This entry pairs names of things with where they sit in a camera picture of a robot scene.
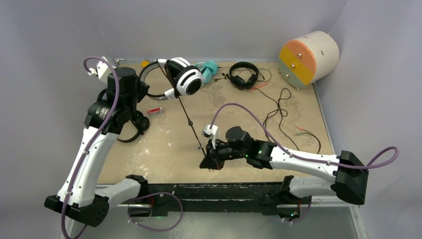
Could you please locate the white and black headphones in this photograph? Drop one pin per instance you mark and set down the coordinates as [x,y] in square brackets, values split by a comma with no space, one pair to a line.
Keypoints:
[185,79]

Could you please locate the teal cat ear headphones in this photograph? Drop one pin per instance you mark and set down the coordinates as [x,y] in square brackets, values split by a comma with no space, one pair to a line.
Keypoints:
[208,70]

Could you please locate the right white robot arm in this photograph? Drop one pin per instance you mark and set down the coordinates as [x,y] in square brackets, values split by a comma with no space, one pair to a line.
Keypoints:
[341,175]

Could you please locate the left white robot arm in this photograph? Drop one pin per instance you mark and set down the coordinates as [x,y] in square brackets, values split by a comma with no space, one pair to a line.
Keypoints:
[79,197]

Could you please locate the black headphones with cable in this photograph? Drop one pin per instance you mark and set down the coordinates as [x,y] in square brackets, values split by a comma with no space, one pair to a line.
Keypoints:
[141,123]

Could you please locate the small red object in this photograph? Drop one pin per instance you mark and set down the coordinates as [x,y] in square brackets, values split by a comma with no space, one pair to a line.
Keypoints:
[155,111]

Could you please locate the yellow block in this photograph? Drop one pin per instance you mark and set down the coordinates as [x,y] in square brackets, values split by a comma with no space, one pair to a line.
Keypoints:
[144,63]

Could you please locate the round drawer cabinet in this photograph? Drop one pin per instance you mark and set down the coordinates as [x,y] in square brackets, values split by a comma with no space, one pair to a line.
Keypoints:
[308,58]

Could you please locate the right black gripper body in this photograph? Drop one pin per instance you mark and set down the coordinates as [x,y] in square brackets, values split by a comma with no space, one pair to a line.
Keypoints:
[226,152]

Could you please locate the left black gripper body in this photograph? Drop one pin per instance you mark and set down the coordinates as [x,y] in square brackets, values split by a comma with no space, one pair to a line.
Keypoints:
[141,90]

